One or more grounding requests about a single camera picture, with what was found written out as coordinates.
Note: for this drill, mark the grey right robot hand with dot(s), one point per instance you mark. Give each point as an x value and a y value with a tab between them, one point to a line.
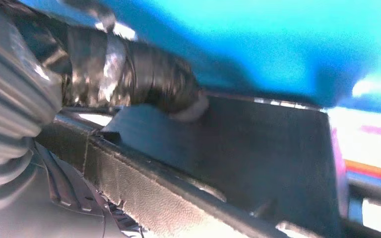
151	78

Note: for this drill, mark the blue metal shelf rack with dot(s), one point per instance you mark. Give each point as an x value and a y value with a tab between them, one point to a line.
243	39

